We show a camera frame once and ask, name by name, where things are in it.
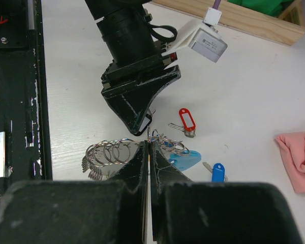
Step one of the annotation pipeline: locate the green shirt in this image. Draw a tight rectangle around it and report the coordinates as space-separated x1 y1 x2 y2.
228 0 301 19

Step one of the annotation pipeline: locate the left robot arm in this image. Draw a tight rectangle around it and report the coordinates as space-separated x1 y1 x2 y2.
86 1 181 136

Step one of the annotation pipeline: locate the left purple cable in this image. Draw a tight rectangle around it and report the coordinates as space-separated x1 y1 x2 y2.
202 0 223 26

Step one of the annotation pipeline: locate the keyring holder with blue handle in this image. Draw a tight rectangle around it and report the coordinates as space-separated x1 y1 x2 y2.
81 130 202 181

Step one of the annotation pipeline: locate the pink cloth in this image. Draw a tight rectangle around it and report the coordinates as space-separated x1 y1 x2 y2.
276 132 305 194

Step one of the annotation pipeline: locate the red tagged key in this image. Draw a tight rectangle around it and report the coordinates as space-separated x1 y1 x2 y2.
168 108 196 138

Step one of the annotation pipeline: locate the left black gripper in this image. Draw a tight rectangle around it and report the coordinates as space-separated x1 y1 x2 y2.
101 52 181 135

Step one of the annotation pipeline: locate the wooden tray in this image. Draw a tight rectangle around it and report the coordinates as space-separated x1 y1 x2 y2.
152 0 305 46

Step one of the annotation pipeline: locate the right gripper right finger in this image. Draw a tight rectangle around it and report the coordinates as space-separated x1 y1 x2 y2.
149 142 302 243

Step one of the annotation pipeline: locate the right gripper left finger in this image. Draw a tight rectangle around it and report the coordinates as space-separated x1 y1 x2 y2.
0 141 148 243

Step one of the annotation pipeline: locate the black tagged key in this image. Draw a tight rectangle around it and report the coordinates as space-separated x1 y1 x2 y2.
135 109 156 136

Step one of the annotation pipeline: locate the blue tagged key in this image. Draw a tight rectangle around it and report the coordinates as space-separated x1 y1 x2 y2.
202 162 228 182

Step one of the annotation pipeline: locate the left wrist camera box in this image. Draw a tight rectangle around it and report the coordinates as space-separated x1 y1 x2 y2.
162 19 228 63

